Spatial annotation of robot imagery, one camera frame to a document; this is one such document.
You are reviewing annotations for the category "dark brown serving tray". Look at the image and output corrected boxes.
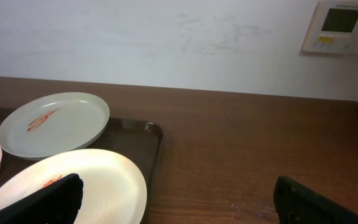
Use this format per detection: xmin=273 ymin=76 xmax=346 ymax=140
xmin=0 ymin=118 xmax=163 ymax=224

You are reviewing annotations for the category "pale green plate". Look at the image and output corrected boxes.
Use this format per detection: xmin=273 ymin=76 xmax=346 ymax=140
xmin=0 ymin=92 xmax=110 ymax=161

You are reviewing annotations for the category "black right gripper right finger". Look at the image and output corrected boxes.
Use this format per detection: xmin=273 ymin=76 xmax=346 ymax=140
xmin=273 ymin=176 xmax=358 ymax=224

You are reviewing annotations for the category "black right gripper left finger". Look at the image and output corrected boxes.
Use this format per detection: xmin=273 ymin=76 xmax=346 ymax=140
xmin=0 ymin=173 xmax=84 ymax=224

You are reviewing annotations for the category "wall control panel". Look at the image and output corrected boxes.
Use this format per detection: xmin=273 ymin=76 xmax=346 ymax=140
xmin=301 ymin=1 xmax=358 ymax=55

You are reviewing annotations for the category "cream plate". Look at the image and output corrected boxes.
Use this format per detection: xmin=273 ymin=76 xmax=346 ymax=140
xmin=0 ymin=149 xmax=147 ymax=224

